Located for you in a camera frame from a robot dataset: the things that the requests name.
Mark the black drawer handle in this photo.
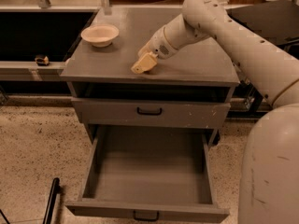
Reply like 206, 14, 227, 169
133, 210, 160, 222
136, 107, 163, 116

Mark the black drawer handle lower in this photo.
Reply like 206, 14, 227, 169
133, 210, 160, 222

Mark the grey drawer cabinet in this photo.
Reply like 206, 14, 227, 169
61, 7, 239, 144

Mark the black pole bottom left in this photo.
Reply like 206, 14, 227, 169
43, 177, 60, 224

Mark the cream ceramic bowl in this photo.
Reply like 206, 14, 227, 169
81, 24, 120, 48

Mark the open grey drawer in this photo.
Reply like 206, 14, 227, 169
65, 125, 229, 223

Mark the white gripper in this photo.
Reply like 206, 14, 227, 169
131, 26, 178, 74

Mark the grey side shelf rail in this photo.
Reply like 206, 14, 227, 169
0, 61, 66, 81

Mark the black drawer handle upper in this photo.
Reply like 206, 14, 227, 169
136, 107, 163, 116

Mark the closed grey drawer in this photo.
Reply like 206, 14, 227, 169
72, 98, 230, 129

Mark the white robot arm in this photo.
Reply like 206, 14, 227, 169
132, 0, 299, 224

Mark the small black yellow object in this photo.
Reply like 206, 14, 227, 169
35, 55, 50, 66

